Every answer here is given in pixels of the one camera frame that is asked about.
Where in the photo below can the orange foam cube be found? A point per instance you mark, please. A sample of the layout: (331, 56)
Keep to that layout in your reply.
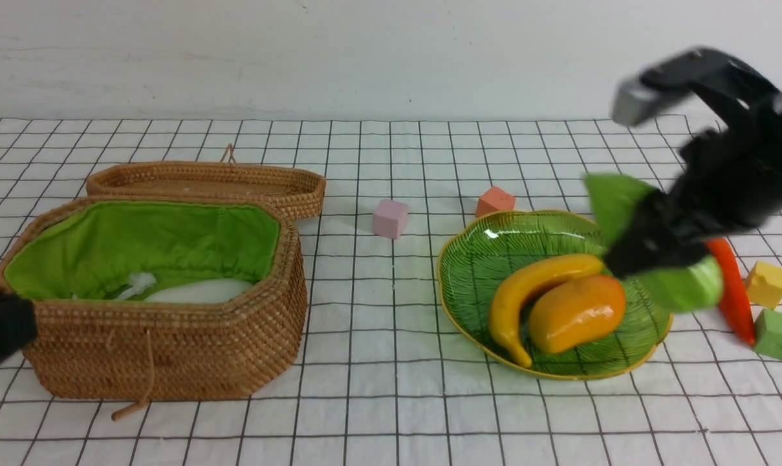
(493, 200)

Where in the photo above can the orange yellow toy mango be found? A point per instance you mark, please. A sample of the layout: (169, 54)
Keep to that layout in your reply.
(578, 311)

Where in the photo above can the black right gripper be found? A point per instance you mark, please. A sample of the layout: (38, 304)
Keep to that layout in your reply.
(732, 183)

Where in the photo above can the white toy radish green leaves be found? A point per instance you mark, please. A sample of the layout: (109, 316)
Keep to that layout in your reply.
(213, 291)

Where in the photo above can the white black grid tablecloth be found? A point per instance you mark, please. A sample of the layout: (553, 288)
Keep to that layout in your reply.
(386, 380)

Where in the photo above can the green toy bitter gourd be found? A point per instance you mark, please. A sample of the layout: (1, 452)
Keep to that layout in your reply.
(614, 200)

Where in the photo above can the yellow toy banana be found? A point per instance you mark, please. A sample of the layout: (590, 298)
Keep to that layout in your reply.
(526, 285)

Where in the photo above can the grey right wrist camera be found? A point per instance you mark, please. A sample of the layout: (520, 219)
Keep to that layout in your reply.
(727, 85)

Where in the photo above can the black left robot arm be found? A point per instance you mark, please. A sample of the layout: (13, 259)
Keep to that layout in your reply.
(18, 326)

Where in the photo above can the woven rattan basket lid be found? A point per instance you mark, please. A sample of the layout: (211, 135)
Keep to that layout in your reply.
(298, 194)

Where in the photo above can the yellow foam cube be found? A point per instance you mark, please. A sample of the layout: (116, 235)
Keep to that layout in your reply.
(764, 285)

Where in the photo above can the green glass leaf plate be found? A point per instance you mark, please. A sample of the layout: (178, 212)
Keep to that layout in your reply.
(474, 263)

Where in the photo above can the pink foam cube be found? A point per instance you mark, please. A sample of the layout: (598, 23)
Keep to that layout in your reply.
(389, 219)

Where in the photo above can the green foam cube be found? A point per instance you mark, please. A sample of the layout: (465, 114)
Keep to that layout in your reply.
(768, 334)

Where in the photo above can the orange toy carrot green top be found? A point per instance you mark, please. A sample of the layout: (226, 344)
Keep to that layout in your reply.
(734, 305)

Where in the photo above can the woven rattan basket green lining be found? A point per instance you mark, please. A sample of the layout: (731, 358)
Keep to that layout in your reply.
(88, 265)

